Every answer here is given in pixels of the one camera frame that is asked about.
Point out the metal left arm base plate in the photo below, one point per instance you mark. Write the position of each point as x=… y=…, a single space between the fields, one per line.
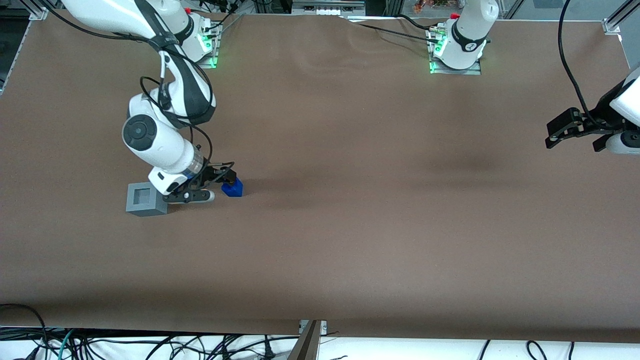
x=472 y=71

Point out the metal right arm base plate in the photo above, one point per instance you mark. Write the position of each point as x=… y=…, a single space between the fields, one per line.
x=211 y=47

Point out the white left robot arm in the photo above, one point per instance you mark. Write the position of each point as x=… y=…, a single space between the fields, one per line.
x=465 y=45

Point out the gray square hollow base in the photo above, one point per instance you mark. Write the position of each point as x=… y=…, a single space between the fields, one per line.
x=145 y=207

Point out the blue plastic insert part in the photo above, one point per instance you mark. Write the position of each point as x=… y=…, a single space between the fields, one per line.
x=234 y=189

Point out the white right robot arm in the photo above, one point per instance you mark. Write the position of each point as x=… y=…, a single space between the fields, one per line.
x=150 y=140

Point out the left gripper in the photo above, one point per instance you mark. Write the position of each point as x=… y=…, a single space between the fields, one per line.
x=602 y=116

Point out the aluminium profile post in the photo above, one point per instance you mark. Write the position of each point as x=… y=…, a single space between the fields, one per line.
x=306 y=345

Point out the aluminium corner bracket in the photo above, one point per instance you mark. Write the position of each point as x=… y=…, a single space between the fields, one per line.
x=39 y=13
x=611 y=26

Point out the brown table cover mat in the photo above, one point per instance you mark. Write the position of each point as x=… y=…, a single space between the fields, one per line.
x=350 y=225

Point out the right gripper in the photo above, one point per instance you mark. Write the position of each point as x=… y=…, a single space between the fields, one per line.
x=214 y=173

